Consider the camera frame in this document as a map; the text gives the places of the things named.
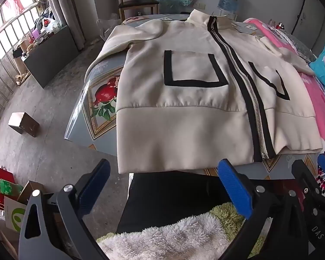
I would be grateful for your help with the red paper bag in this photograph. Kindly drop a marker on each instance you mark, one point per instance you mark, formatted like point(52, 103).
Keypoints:
point(1, 173)

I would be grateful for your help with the pink flower blanket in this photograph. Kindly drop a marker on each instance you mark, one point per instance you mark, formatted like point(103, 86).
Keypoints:
point(319, 105)

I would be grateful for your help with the open cardboard box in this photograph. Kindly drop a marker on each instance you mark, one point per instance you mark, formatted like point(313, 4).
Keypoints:
point(32, 189)

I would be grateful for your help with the white plastic bag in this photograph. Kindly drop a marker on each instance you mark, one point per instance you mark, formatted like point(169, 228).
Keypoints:
point(46, 23)

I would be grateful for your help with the red hanging garment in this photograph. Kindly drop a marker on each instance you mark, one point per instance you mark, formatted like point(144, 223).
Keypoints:
point(15, 1)

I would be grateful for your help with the green bottle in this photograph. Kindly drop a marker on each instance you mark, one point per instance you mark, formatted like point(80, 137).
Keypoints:
point(6, 187)

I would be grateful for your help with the white bag with green logo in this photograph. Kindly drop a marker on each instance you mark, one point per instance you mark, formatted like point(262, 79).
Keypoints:
point(15, 214)

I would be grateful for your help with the dark grey cabinet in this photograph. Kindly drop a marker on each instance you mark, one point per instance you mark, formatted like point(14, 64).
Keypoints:
point(51, 57)

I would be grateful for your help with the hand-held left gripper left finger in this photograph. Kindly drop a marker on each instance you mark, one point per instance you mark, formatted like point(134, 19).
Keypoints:
point(97, 187)

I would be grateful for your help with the fruit printed tablecloth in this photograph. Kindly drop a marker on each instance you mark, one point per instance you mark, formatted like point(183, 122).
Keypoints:
point(103, 100)

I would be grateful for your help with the grey speckled cloth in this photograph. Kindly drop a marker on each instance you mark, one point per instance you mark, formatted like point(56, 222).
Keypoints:
point(300, 44)

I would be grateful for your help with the small beige object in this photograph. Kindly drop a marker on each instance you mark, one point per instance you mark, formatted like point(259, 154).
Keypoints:
point(22, 78)

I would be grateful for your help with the person's fluffy white green robe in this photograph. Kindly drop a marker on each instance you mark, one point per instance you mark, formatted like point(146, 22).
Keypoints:
point(165, 238)

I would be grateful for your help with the cream zip jacket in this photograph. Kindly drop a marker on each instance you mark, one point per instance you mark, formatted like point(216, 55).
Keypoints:
point(178, 130)

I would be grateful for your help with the clear plastic bag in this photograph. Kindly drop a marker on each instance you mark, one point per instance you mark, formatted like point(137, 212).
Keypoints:
point(108, 25)

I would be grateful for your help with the wall socket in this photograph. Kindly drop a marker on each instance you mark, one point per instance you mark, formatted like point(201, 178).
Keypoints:
point(200, 6)

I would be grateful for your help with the closed brown cardboard box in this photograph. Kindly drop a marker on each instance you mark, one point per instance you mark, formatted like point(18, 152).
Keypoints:
point(24, 124)

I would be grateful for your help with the wooden chair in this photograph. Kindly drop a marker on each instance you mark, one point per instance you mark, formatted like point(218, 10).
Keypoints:
point(138, 4)

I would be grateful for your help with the person's black pants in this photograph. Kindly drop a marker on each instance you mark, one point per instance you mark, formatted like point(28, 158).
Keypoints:
point(165, 200)

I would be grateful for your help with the purple box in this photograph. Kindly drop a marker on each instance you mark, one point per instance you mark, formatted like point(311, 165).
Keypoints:
point(36, 34)

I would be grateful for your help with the grey curtain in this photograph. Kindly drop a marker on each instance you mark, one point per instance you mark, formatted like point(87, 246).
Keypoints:
point(67, 10)

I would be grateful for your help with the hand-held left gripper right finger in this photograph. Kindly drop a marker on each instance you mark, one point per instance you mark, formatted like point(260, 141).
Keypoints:
point(234, 189)

